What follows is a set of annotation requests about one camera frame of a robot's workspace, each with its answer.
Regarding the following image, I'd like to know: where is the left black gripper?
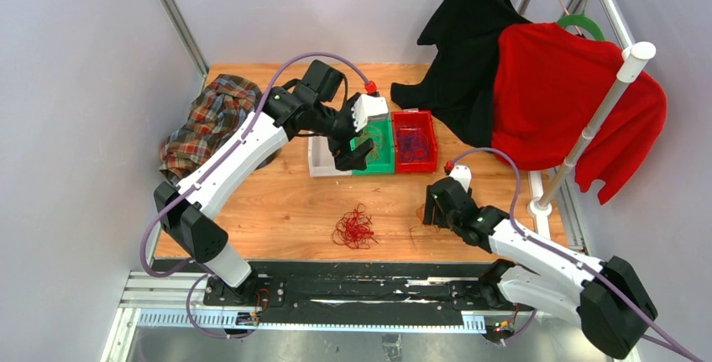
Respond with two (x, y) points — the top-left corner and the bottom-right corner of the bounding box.
(312, 94), (375, 171)

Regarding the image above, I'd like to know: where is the orange thin cable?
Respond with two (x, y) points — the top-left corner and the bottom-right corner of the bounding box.
(359, 125), (393, 161)

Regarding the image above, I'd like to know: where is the purple thin cable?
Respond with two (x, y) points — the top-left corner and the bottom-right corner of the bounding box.
(396, 127), (435, 165)

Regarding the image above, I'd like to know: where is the red thin cable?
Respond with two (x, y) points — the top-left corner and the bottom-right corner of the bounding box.
(332, 203), (380, 250)

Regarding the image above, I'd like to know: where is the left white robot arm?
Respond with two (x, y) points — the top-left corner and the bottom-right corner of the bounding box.
(151, 53), (389, 306)

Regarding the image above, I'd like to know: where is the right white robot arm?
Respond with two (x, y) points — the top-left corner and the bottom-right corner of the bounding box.
(423, 177), (657, 359)

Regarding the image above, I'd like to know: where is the green plastic bin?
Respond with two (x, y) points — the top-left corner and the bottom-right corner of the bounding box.
(351, 118), (395, 175)

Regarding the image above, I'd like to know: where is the white plastic bin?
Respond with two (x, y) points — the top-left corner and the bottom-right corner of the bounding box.
(307, 137), (353, 178)

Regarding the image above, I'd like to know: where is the red plastic bin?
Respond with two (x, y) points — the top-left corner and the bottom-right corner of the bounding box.
(391, 111), (438, 174)

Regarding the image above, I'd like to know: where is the black t-shirt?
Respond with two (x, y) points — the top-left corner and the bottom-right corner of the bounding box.
(390, 0), (529, 147)

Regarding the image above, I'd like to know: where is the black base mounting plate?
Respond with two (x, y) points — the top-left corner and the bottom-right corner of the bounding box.
(149, 259), (530, 328)

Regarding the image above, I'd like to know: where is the plaid flannel shirt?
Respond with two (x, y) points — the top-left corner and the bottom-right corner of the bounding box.
(159, 74), (262, 184)

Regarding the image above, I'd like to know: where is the red t-shirt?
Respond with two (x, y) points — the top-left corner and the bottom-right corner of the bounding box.
(491, 23), (667, 204)

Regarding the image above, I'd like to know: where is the green hanger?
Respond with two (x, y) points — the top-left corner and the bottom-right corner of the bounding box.
(557, 13), (606, 41)

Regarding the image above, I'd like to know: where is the white clothes rack pole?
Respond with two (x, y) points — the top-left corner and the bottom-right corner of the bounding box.
(529, 41), (657, 217)

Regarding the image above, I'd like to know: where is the metal rack top bar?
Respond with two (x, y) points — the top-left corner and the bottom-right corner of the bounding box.
(599, 0), (636, 49)

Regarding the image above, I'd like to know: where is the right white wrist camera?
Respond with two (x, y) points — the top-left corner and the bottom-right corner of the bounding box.
(443, 160), (472, 191)

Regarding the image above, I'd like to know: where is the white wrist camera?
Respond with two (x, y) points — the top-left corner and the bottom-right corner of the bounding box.
(351, 94), (389, 133)
(443, 160), (472, 191)

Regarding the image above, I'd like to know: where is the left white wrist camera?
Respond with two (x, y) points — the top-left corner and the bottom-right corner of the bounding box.
(351, 94), (389, 133)

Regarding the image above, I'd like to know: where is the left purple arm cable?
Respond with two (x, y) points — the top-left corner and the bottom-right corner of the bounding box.
(139, 51), (380, 340)

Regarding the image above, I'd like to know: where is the slotted aluminium rail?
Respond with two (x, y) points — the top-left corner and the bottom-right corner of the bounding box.
(120, 273), (487, 334)

